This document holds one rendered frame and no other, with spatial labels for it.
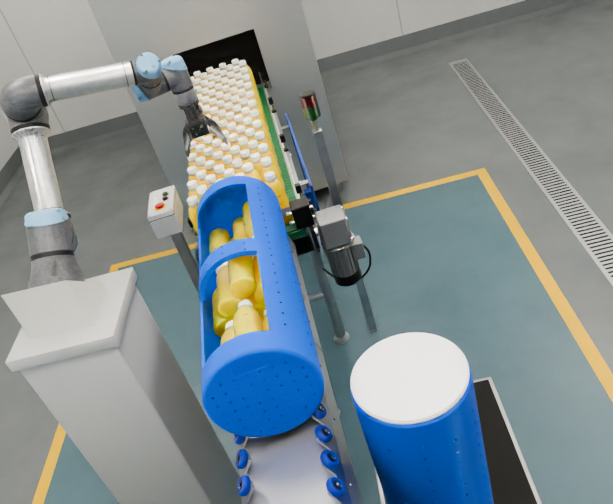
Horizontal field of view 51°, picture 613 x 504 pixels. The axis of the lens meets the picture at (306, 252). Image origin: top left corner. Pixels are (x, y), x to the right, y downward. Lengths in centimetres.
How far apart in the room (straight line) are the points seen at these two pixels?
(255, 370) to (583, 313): 199
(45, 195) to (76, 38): 454
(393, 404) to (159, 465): 98
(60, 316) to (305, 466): 80
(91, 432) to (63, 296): 48
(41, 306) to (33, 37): 496
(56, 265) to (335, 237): 107
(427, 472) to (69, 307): 103
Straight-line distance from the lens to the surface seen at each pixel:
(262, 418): 157
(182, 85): 223
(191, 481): 228
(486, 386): 267
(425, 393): 149
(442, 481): 163
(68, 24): 655
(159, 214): 240
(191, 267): 262
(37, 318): 194
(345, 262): 256
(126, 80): 208
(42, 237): 193
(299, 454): 160
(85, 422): 210
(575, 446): 267
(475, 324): 313
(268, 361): 145
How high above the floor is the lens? 216
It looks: 34 degrees down
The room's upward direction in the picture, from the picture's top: 18 degrees counter-clockwise
